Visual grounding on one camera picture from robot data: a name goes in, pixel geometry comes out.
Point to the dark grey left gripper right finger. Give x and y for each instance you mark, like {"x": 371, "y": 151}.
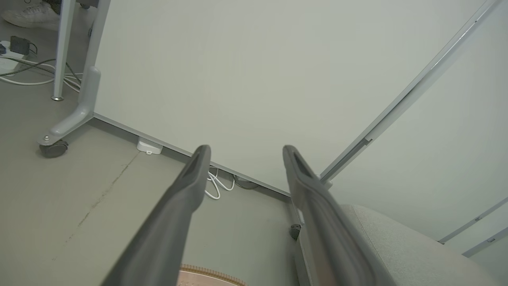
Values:
{"x": 321, "y": 230}

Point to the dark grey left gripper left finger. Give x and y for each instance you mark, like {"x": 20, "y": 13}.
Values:
{"x": 166, "y": 230}

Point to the grey fabric sofa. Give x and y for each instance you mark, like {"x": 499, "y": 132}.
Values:
{"x": 416, "y": 254}

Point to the small dark caster wheel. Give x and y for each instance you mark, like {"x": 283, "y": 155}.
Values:
{"x": 294, "y": 231}

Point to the cream perforated laundry basket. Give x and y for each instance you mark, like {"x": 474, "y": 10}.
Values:
{"x": 206, "y": 279}

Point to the small white floor box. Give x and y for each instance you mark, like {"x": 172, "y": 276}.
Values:
{"x": 149, "y": 145}

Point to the black caster wheel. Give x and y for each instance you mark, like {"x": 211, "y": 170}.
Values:
{"x": 53, "y": 149}

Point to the grey partition leg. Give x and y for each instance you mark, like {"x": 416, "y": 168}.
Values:
{"x": 85, "y": 99}

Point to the narrow white partition panel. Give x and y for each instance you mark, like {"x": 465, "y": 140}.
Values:
{"x": 456, "y": 139}

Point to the wide white partition panel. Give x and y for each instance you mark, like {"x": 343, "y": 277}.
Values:
{"x": 258, "y": 79}

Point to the slim grey table leg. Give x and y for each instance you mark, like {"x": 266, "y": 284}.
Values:
{"x": 63, "y": 47}

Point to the white power strip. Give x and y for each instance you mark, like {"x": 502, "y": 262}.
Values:
{"x": 10, "y": 63}

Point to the black power adapter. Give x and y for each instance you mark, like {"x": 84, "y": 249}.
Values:
{"x": 20, "y": 43}

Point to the white shoe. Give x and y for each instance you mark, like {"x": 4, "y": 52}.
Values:
{"x": 31, "y": 18}

